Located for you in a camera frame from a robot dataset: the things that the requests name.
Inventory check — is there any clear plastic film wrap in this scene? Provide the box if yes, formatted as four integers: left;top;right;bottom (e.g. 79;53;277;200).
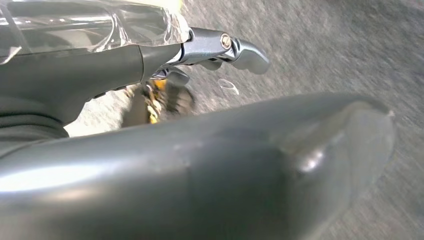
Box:
0;0;191;65

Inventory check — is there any black robot left foot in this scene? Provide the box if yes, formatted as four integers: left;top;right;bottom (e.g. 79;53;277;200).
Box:
121;79;196;128

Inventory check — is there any small white loop scrap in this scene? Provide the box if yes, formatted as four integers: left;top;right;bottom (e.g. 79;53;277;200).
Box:
216;78;240;96

